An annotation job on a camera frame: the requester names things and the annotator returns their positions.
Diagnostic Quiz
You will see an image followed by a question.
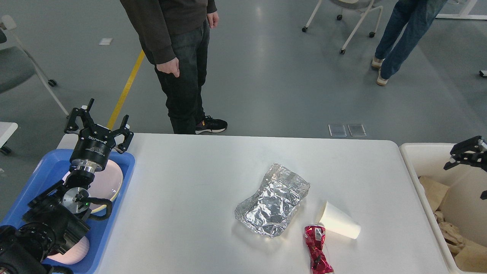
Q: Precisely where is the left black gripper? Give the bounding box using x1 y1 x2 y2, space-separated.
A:
64 98 134 173

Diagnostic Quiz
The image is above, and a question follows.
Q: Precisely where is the brown paper bag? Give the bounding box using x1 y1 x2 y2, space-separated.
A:
454 238 487 273
419 176 450 212

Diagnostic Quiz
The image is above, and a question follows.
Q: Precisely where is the brown paper ball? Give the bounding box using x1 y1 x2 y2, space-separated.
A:
433 210 465 257

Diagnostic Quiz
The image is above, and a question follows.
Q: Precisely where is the pink plate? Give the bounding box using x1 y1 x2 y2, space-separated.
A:
61 158 124 213

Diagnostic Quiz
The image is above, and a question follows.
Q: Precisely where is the pink mug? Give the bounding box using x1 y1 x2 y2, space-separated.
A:
47 236 90 265

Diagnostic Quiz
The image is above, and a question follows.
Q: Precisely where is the white paper cup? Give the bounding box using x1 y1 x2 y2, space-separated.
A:
317 201 361 239

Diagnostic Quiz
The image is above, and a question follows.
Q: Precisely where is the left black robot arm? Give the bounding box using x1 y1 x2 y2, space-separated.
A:
1 99 134 274

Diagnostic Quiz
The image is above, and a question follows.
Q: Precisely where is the white plastic bin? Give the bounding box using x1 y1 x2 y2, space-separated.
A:
399 143 487 274

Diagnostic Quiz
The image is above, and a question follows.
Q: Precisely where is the blue plastic tray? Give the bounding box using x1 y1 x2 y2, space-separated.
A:
1 149 135 274

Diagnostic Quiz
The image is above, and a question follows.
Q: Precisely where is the white paper on floor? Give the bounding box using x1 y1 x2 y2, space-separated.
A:
99 38 113 46

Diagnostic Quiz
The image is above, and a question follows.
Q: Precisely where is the white side table left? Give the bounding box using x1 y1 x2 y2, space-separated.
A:
0 121 18 155

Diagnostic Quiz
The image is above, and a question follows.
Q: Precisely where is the grey chair left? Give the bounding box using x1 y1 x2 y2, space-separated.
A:
0 14 68 116

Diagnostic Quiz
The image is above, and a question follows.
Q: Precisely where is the person in dark clothes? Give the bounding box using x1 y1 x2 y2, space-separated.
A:
121 0 228 135

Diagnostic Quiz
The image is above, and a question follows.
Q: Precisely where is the left clear floor plate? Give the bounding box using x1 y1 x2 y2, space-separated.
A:
328 124 347 137

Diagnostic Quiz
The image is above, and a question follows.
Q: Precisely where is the person in blue jeans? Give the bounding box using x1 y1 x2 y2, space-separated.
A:
371 0 447 86

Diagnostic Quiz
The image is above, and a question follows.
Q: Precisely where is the crushed red can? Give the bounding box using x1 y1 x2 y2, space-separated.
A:
303 225 334 274

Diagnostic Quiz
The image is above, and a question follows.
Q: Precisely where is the white chair top right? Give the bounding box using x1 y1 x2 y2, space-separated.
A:
301 0 384 55

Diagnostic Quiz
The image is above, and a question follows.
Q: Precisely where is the crumpled aluminium foil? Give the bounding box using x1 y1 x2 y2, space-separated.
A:
234 163 311 238

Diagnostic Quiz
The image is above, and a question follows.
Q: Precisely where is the white table frame corner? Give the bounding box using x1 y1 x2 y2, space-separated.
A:
436 0 487 21

